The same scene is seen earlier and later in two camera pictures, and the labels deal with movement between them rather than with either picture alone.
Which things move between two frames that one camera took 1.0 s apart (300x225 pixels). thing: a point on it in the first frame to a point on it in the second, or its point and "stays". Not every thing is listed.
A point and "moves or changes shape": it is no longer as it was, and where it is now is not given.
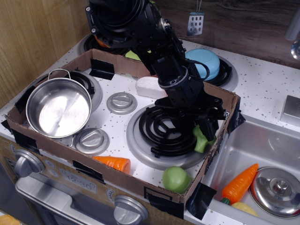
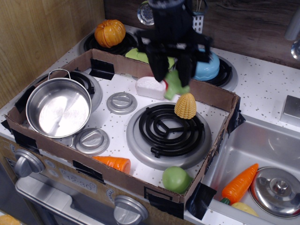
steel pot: x=59 y=107 stays
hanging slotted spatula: x=195 y=23 stays
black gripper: x=186 y=105 to x=173 y=31
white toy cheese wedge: x=149 y=86 stays
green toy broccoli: x=202 y=140 moves or changes shape
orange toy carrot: x=239 y=184 stays
